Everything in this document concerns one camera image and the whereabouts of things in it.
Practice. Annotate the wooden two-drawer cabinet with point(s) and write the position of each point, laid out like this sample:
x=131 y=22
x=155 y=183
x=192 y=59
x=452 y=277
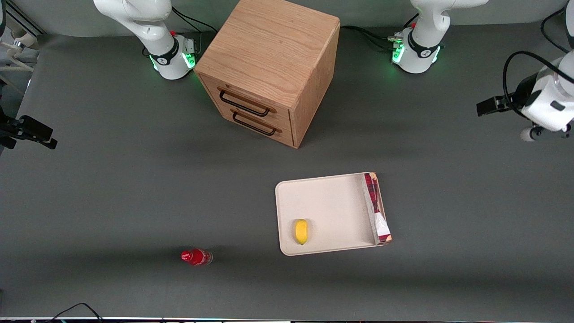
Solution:
x=269 y=54

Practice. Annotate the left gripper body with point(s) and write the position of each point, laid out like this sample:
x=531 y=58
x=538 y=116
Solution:
x=521 y=93

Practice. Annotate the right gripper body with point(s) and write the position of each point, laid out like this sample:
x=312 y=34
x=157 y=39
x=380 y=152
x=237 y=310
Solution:
x=13 y=128

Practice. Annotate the cream plastic tray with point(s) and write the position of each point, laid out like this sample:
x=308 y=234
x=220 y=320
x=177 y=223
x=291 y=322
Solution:
x=332 y=206

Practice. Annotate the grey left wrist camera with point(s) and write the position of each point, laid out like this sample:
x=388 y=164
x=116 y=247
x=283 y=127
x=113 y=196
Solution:
x=528 y=134

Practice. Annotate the red plastic bottle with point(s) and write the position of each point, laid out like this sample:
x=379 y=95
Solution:
x=197 y=257

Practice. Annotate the yellow lemon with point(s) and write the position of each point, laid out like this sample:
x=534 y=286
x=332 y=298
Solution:
x=301 y=231

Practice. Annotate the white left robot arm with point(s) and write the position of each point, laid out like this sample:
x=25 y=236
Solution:
x=421 y=54

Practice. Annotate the red cookie box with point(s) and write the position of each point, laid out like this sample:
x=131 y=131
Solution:
x=376 y=211

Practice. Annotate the beige clamp bracket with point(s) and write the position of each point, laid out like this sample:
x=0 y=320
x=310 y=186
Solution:
x=24 y=40

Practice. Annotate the aluminium frame rail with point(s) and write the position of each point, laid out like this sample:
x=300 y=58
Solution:
x=24 y=15

